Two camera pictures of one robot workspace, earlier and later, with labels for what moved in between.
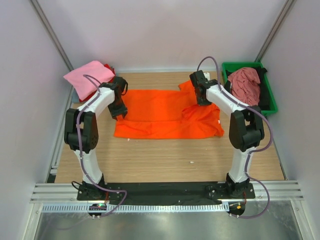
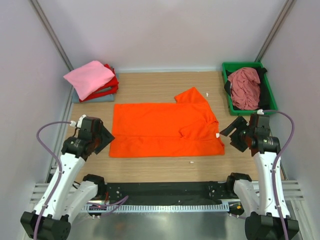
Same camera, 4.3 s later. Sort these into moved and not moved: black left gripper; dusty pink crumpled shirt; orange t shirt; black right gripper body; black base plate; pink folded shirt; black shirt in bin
Moved: black left gripper; black right gripper body; orange t shirt
Not moved: pink folded shirt; black base plate; dusty pink crumpled shirt; black shirt in bin
